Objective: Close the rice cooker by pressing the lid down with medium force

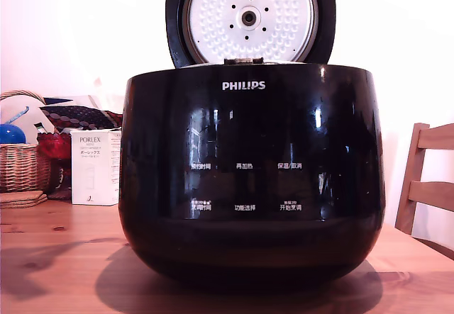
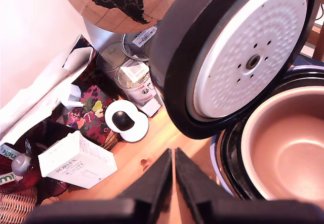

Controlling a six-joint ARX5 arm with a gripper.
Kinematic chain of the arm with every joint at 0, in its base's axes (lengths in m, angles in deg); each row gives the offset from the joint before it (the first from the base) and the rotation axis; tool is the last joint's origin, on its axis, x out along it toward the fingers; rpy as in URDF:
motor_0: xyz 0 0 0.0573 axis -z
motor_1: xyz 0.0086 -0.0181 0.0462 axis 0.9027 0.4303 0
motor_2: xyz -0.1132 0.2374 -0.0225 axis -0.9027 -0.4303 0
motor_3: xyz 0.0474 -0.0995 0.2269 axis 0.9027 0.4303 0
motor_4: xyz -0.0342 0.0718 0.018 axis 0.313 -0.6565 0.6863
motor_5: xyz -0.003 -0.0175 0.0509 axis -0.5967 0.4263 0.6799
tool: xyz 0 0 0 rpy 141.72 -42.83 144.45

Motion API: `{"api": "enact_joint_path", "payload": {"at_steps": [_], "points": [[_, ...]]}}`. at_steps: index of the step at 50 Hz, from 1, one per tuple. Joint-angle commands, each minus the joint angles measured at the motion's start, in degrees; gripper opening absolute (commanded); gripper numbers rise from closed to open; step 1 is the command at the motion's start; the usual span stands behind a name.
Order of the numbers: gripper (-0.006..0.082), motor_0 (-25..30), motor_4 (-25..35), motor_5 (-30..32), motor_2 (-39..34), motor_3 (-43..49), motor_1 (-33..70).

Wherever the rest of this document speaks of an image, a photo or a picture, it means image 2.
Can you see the black rice cooker lid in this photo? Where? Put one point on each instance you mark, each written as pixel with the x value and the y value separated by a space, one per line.
pixel 177 57

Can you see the black Philips rice cooker body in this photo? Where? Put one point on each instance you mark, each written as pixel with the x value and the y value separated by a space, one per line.
pixel 229 153

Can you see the white round device black lens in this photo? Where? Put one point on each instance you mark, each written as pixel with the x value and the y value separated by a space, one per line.
pixel 136 131

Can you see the woven round trivet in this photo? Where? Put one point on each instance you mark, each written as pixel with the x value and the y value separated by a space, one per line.
pixel 112 141

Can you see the white Porlex box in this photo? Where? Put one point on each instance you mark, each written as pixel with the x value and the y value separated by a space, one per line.
pixel 76 163

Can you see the dark patterned fabric bag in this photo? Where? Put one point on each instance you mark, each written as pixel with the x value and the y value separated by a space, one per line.
pixel 93 107

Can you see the copper inner cooking pot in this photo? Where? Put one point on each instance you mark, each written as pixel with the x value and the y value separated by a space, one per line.
pixel 291 145

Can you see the glass jar with white label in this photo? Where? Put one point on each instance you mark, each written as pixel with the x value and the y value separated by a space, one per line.
pixel 135 82

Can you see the red glass bowl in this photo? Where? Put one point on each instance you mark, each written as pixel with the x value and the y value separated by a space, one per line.
pixel 34 183

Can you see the grey bottle cap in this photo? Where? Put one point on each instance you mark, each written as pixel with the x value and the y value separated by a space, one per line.
pixel 21 163

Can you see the wicker basket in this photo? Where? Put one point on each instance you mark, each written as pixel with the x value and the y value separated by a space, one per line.
pixel 17 206

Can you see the glass jar with barcode label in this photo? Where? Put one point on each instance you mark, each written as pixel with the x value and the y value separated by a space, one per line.
pixel 138 43

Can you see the white cloth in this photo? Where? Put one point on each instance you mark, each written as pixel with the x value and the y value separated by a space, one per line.
pixel 38 95

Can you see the green white milk carton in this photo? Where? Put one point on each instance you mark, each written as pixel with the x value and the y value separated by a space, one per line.
pixel 5 152

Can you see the silver globe stand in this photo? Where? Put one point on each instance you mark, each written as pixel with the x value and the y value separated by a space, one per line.
pixel 101 35

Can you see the cork globe black continents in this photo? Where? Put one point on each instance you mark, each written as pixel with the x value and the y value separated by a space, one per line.
pixel 114 1

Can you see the wooden chair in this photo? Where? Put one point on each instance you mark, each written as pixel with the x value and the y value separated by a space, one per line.
pixel 317 33

